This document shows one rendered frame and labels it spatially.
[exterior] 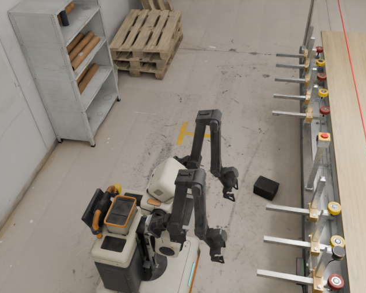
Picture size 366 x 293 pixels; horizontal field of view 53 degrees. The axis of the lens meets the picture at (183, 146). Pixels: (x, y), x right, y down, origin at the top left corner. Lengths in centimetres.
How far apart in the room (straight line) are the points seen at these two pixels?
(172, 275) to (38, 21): 237
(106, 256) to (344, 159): 175
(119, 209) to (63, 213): 136
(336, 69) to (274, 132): 101
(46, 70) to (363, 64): 302
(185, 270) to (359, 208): 128
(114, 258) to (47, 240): 132
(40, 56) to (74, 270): 195
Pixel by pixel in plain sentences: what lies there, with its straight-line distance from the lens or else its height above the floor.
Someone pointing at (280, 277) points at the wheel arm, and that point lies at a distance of 222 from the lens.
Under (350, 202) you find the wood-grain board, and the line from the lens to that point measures 258.
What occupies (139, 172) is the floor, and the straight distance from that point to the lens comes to 384.
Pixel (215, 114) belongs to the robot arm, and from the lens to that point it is 188.
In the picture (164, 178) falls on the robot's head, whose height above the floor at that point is 139.
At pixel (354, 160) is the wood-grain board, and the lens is 285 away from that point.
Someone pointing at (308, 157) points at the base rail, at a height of 70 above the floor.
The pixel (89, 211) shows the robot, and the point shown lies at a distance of 242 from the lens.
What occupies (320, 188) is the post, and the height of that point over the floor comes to 104.
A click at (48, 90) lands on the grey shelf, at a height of 75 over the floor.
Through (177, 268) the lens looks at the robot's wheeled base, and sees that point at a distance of 286.
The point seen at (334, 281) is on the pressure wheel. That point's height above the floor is 91.
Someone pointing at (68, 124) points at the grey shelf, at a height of 31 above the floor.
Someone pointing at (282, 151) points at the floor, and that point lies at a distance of 407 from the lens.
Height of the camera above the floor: 282
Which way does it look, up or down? 44 degrees down
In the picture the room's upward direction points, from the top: 4 degrees counter-clockwise
